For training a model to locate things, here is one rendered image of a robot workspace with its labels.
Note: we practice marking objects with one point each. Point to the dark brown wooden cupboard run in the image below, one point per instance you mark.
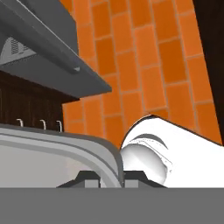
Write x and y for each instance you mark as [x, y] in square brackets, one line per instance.
[32, 102]

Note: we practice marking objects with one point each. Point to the grey rounded appliance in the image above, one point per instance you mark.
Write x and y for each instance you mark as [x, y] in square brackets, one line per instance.
[43, 157]

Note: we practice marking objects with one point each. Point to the white rounded object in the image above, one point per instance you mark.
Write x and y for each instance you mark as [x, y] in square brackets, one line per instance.
[189, 157]

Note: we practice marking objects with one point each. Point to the grey range hood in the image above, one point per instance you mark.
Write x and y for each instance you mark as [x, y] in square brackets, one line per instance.
[55, 55]

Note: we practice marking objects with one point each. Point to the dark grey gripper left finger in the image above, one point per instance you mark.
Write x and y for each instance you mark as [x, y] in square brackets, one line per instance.
[87, 176]

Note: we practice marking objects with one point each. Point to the dark brown tall cupboard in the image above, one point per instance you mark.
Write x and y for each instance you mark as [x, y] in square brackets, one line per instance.
[211, 58]

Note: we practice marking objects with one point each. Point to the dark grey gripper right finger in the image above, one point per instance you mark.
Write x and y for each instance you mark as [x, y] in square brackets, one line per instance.
[134, 176]

